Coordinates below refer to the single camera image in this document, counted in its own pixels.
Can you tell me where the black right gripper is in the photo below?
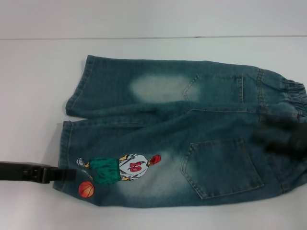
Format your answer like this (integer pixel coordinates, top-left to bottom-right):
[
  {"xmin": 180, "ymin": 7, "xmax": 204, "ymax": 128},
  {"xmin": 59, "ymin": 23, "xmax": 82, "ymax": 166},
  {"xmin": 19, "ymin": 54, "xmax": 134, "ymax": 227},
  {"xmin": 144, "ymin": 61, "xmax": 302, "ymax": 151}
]
[{"xmin": 249, "ymin": 119, "xmax": 307, "ymax": 164}]

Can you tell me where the blue denim shorts basketball print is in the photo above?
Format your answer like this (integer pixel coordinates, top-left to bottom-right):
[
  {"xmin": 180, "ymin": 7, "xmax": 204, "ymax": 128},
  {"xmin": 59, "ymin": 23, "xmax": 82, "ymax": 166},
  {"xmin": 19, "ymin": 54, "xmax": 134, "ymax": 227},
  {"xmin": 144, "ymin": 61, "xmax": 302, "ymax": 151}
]
[{"xmin": 53, "ymin": 55, "xmax": 307, "ymax": 209}]

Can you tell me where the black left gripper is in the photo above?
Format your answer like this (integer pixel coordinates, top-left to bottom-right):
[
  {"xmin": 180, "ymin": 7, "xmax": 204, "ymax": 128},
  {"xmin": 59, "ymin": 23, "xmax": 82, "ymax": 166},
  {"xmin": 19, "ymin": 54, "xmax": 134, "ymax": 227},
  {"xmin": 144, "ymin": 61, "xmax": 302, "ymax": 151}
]
[{"xmin": 0, "ymin": 161, "xmax": 76, "ymax": 184}]

